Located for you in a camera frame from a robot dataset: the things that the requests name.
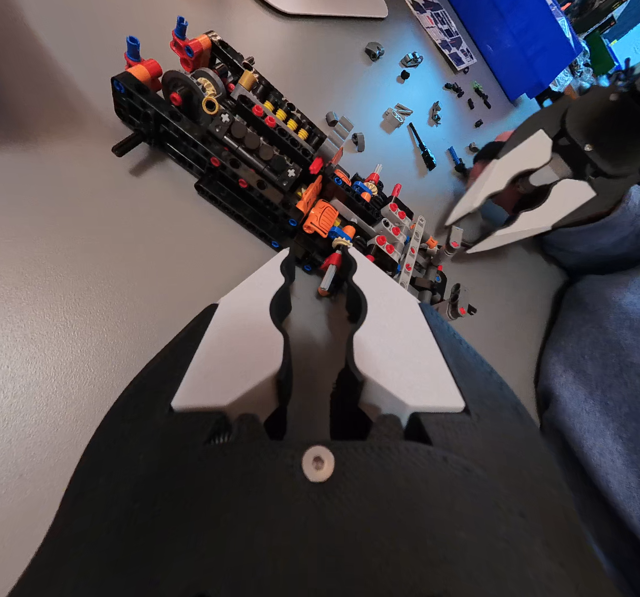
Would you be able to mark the partly built lego model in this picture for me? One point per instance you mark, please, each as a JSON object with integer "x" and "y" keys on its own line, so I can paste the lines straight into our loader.
{"x": 250, "y": 147}

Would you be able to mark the black lego piece, blue pin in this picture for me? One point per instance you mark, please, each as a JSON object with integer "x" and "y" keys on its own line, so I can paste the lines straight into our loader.
{"x": 454, "y": 154}

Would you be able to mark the small grey curved lego piece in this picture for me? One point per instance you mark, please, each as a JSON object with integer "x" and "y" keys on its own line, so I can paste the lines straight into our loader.
{"x": 331, "y": 118}
{"x": 344, "y": 125}

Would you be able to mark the dark grey lego panel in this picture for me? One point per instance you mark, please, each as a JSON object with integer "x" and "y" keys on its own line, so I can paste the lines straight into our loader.
{"x": 435, "y": 114}
{"x": 411, "y": 60}

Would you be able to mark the person's right forearm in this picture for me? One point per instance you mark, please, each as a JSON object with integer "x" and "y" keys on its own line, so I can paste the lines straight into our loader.
{"x": 600, "y": 242}

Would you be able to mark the dark grey two-hole lego piece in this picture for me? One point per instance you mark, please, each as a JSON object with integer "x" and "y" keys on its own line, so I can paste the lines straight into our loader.
{"x": 358, "y": 141}

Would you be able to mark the lego sticker sheet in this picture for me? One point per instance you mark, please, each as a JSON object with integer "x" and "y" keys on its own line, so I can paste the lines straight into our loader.
{"x": 440, "y": 27}

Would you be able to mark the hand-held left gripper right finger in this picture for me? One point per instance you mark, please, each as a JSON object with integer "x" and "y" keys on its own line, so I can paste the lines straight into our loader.
{"x": 405, "y": 357}

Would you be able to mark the green lego piece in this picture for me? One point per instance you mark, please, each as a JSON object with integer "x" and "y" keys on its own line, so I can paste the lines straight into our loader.
{"x": 479, "y": 89}

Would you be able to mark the black lego axle piece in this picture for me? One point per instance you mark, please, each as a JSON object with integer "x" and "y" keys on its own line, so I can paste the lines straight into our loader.
{"x": 425, "y": 154}

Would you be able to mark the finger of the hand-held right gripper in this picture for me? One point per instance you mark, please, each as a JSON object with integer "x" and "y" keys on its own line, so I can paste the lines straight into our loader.
{"x": 515, "y": 157}
{"x": 545, "y": 212}

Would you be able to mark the plain blue plastic bin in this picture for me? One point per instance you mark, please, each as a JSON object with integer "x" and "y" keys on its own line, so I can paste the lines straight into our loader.
{"x": 500, "y": 17}

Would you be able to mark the person's torso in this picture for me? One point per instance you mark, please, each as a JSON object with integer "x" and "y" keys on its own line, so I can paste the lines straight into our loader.
{"x": 600, "y": 382}

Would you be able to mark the scattered black lego pins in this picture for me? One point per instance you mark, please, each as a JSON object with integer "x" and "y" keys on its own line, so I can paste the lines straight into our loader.
{"x": 452, "y": 88}

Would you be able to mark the pile of clear plastic bags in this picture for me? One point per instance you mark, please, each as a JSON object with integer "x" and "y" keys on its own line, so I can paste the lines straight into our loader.
{"x": 570, "y": 77}

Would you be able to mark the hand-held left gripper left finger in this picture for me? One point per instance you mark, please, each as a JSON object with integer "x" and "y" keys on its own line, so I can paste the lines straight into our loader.
{"x": 235, "y": 357}

